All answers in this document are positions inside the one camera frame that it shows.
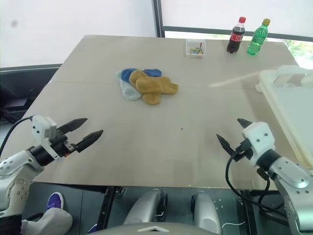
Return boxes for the cola bottle red cap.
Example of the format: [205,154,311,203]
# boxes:
[226,16,246,54]

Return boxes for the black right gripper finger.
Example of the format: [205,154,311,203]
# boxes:
[216,133,236,156]
[237,118,253,129]

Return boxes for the small colourful items pile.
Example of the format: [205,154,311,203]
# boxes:
[189,42,204,55]

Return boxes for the white plastic bin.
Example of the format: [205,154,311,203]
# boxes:
[254,65,313,170]

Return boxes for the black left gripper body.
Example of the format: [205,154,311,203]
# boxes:
[50,131,79,159]

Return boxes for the dark blue sock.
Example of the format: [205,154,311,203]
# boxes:
[121,68,138,83]
[142,68,163,78]

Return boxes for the grey trouser leg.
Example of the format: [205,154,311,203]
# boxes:
[21,209,73,235]

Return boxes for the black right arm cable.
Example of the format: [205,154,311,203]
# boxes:
[225,144,290,219]

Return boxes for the grey rounded robot leg shell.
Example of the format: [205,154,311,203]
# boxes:
[190,190,224,235]
[122,189,168,226]

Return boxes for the green soda bottle yellow cap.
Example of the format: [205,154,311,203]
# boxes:
[246,18,271,56]

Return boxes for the dark window frame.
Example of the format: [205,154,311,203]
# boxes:
[151,0,313,43]

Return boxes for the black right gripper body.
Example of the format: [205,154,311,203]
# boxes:
[233,138,254,163]

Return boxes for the grey robot torso white chevron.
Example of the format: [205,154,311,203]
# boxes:
[89,222,219,235]

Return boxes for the white floor cable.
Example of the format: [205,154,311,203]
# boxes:
[221,221,246,228]

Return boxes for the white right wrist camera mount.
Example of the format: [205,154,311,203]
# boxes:
[242,121,276,168]

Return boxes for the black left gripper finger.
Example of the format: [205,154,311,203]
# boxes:
[74,129,104,153]
[57,117,88,134]

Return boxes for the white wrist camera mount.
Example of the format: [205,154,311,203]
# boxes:
[31,115,61,162]
[242,121,276,168]

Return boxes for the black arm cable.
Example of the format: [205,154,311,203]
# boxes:
[0,117,34,157]
[225,144,290,219]

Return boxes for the small clear plastic box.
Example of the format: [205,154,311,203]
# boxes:
[184,39,207,59]

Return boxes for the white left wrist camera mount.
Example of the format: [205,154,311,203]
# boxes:
[31,115,61,162]

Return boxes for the black furniture beside table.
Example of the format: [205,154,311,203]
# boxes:
[0,64,62,123]

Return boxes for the mustard yellow sock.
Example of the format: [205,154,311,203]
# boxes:
[129,69,161,106]
[135,76,179,96]

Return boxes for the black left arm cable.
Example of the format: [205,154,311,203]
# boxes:
[0,117,34,157]

